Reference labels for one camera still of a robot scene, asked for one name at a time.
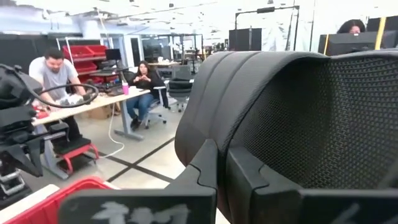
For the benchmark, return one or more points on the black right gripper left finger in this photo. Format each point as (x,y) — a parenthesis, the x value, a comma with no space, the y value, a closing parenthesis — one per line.
(140,205)

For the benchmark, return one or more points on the yellow pole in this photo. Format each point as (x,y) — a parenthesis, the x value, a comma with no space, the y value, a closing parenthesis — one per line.
(380,34)

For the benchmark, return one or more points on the light wood desk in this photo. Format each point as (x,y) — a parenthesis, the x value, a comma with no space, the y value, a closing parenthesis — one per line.
(102,101)

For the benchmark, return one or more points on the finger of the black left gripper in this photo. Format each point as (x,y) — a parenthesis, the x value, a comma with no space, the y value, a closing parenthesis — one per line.
(34,155)
(12,152)

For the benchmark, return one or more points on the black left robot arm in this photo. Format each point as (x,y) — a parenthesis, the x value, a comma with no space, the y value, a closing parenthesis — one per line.
(12,84)

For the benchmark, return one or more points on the black gantry frame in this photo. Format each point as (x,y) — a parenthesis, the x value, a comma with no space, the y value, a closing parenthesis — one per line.
(265,10)

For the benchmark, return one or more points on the cardboard box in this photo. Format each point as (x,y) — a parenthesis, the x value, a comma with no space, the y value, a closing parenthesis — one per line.
(101,112)

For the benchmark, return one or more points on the red plastic bin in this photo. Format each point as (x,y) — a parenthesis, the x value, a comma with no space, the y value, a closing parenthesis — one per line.
(40,208)

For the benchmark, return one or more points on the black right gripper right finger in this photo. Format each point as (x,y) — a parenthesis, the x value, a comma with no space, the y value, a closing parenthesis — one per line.
(311,208)

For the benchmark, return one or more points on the person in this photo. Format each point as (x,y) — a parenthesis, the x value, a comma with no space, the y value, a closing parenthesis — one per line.
(351,26)
(54,74)
(144,81)

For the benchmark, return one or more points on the black office chair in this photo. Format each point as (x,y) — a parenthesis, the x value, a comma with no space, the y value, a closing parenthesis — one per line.
(182,87)

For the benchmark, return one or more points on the large black monitor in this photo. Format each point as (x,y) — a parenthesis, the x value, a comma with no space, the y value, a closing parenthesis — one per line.
(348,43)

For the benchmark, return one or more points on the small black monitor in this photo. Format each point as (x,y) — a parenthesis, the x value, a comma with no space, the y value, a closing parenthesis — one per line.
(112,54)

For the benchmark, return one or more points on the pink bottle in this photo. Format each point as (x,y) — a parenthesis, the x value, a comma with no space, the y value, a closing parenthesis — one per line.
(125,88)

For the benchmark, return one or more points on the black panel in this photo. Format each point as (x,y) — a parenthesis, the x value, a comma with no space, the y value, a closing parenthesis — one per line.
(245,40)

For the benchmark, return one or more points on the white office chair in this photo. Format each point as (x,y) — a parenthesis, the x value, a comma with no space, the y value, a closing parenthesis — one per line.
(154,115)

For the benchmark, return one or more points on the red shelf bin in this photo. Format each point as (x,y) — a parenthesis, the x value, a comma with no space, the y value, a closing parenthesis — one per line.
(85,67)
(98,49)
(76,52)

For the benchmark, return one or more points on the black rubber slide sandal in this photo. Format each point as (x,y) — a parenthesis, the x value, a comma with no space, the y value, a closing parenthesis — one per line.
(280,109)

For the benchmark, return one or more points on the red black step stool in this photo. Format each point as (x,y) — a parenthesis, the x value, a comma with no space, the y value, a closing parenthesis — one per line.
(73,145)

